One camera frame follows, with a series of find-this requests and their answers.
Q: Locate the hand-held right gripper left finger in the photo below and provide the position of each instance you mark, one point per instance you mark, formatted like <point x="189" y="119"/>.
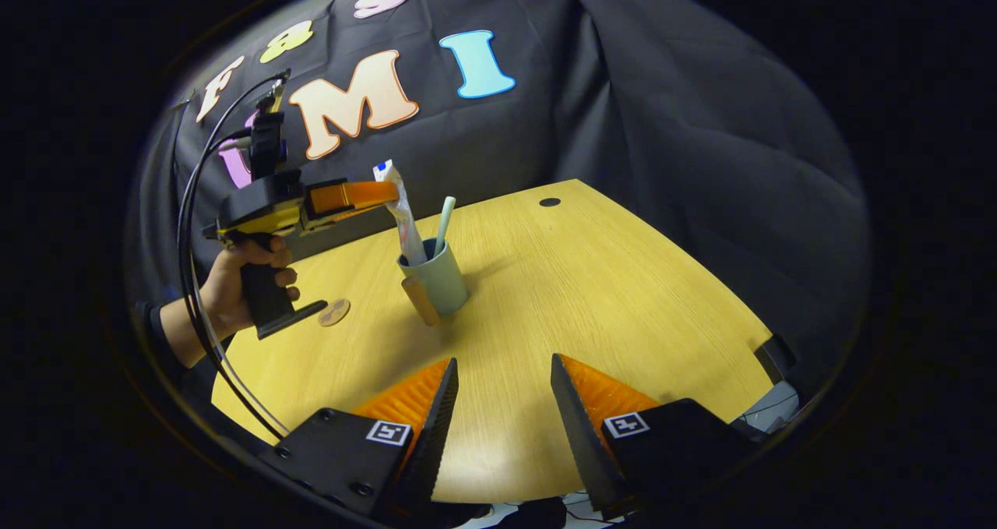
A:
<point x="432" y="451"/>

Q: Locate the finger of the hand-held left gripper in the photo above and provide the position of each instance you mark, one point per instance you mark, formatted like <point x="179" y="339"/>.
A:
<point x="350" y="198"/>

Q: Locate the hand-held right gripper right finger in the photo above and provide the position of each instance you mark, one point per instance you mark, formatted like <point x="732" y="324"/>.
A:
<point x="584" y="451"/>

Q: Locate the white toothpaste tube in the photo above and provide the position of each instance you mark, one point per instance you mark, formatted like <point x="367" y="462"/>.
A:
<point x="409" y="225"/>

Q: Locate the pale toothbrush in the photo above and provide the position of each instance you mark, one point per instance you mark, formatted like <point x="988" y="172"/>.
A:
<point x="445" y="217"/>

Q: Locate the round brown coaster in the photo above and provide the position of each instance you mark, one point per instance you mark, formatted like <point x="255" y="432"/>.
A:
<point x="336" y="312"/>

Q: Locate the small black box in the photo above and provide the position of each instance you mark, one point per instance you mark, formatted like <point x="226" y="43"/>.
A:
<point x="775" y="357"/>

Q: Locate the black backdrop cloth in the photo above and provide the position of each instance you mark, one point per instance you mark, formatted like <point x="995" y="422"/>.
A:
<point x="701" y="163"/>

